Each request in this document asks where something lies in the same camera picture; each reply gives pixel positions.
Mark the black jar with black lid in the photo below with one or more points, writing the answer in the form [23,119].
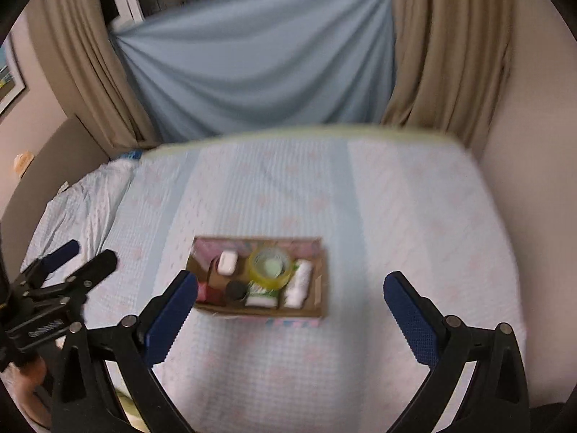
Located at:
[236,292]

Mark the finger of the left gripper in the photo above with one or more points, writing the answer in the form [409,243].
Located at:
[89,276]
[54,259]

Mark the beige curtain left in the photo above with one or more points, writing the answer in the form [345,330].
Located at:
[73,47]

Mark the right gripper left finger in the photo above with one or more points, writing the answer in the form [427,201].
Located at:
[84,398]

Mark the yellow tape roll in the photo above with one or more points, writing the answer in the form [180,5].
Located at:
[254,272]

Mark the green labelled white bottle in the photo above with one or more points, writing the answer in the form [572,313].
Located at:
[261,297]

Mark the pale green mattress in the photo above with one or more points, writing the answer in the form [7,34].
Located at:
[378,204]

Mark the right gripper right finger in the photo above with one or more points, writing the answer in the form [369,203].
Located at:
[496,399]

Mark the pale green lidded jar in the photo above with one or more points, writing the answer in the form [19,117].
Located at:
[272,267]

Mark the white green labelled tube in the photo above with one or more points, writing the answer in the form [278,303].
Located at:
[298,287]

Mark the cardboard box with pink flap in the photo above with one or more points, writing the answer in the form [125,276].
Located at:
[206,251]

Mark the beige curtain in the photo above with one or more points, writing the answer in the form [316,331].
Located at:
[453,58]
[73,47]

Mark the framed wall picture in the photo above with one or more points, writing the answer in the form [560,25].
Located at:
[11,82]

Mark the beige curtain right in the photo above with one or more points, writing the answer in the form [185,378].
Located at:
[453,58]

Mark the small red box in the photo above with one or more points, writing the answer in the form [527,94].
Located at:
[209,295]

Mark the person's left hand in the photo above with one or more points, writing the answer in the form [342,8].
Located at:
[22,384]

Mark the light blue curtain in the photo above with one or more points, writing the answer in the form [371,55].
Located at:
[222,67]

